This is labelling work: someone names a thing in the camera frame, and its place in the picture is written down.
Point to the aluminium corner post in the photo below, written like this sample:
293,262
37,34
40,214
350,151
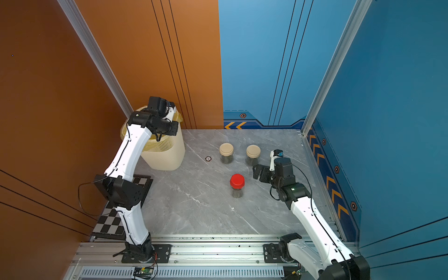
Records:
89,42
352,26

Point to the aluminium corner post right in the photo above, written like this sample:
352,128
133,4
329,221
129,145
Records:
352,26

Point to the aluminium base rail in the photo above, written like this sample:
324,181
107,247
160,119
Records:
187,257

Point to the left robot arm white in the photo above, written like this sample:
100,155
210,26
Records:
116,183

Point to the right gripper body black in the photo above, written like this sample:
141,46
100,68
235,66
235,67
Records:
275,181

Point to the aluminium corner post left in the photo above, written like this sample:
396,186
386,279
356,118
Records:
89,42

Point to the green circuit board left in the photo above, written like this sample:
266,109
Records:
143,273

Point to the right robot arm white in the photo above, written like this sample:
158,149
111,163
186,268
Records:
331,259

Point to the glass jar red lid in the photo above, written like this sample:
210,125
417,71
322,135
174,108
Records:
237,183

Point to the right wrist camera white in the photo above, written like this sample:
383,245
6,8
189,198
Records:
274,154

